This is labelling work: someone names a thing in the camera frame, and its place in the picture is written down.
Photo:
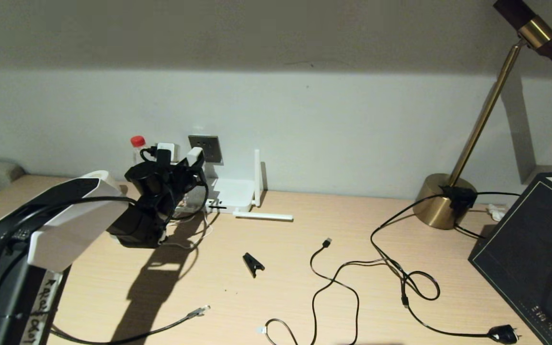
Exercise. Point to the brass desk lamp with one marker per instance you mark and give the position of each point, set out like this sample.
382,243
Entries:
441,211

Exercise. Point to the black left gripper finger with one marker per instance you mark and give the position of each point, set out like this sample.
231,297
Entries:
182,169
201,172

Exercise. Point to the white router with antennas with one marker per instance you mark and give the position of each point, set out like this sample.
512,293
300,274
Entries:
237,191

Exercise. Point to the clear bottle red cap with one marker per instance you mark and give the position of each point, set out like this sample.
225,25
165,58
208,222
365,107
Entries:
137,141

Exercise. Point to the black charger block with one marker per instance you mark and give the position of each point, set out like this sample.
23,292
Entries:
459,197

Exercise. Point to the white power adapter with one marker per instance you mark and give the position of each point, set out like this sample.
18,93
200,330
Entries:
194,157

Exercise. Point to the small lamp white shade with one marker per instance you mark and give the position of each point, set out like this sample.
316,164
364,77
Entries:
106,176

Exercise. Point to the white handwritten label tape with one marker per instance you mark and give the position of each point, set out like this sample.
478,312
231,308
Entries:
41,306

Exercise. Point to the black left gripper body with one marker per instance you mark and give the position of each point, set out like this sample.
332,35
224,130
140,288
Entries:
178,187

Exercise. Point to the small black clip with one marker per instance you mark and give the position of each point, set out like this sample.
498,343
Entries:
253,262

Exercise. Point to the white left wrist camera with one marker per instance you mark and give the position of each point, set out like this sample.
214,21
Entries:
173,147

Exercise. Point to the grey wall socket plate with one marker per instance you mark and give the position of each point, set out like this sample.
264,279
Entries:
211,147

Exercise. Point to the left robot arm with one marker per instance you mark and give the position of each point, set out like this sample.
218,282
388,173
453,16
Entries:
74,225

